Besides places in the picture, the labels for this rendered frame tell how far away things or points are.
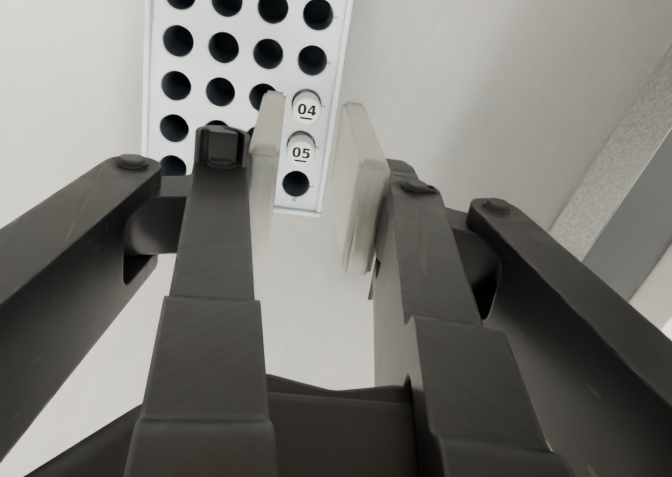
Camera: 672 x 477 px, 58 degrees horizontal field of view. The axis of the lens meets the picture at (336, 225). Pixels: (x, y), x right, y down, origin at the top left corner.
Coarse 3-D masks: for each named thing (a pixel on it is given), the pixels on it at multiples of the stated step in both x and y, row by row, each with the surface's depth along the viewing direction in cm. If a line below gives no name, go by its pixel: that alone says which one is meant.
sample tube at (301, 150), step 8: (296, 136) 27; (304, 136) 27; (288, 144) 27; (296, 144) 26; (304, 144) 26; (312, 144) 27; (288, 152) 26; (296, 152) 26; (304, 152) 26; (312, 152) 26; (296, 160) 26; (304, 160) 26; (312, 160) 26
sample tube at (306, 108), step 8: (296, 96) 26; (304, 96) 26; (312, 96) 26; (296, 104) 25; (304, 104) 25; (312, 104) 25; (320, 104) 26; (296, 112) 26; (304, 112) 26; (312, 112) 26; (320, 112) 26; (296, 120) 26; (304, 120) 26; (312, 120) 26
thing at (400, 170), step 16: (400, 160) 18; (400, 176) 17; (416, 176) 17; (384, 208) 15; (448, 208) 15; (384, 224) 14; (464, 224) 14; (384, 240) 14; (464, 240) 14; (480, 240) 14; (464, 256) 14; (480, 256) 14; (496, 256) 14; (480, 272) 14; (496, 272) 14; (480, 288) 14; (496, 288) 14
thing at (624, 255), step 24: (648, 168) 24; (648, 192) 23; (624, 216) 24; (648, 216) 23; (600, 240) 25; (624, 240) 24; (648, 240) 22; (600, 264) 25; (624, 264) 23; (648, 264) 22; (624, 288) 23; (648, 288) 22; (648, 312) 22
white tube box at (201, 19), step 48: (192, 0) 28; (240, 0) 28; (288, 0) 25; (336, 0) 25; (144, 48) 25; (192, 48) 26; (240, 48) 26; (288, 48) 26; (336, 48) 26; (144, 96) 26; (192, 96) 26; (240, 96) 27; (288, 96) 27; (336, 96) 26; (144, 144) 27; (192, 144) 27; (288, 192) 29
